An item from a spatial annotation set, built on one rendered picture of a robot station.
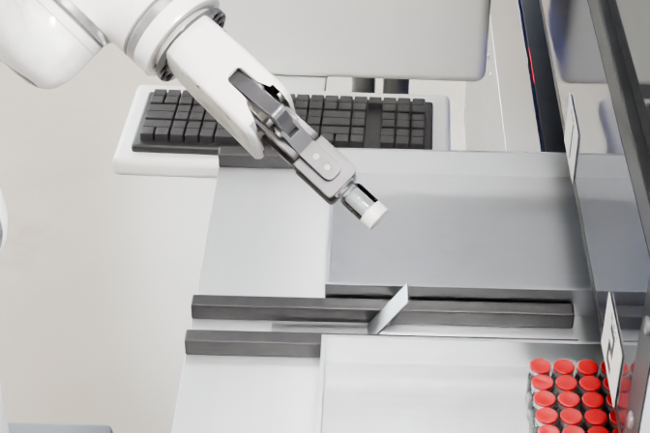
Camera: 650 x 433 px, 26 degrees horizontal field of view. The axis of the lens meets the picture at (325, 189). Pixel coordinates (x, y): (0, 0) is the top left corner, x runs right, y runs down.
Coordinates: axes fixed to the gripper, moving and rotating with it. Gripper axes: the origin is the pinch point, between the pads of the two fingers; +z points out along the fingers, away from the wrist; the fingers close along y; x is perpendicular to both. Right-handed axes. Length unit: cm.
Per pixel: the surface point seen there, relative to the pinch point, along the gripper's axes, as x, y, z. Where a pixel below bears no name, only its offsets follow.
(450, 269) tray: 7.3, -44.9, 9.5
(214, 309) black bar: -13.9, -37.3, -4.9
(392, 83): 30, -98, -20
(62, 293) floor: -33, -177, -53
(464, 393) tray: -2.7, -31.4, 19.9
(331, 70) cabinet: 22, -86, -25
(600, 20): 31.2, -20.2, 5.2
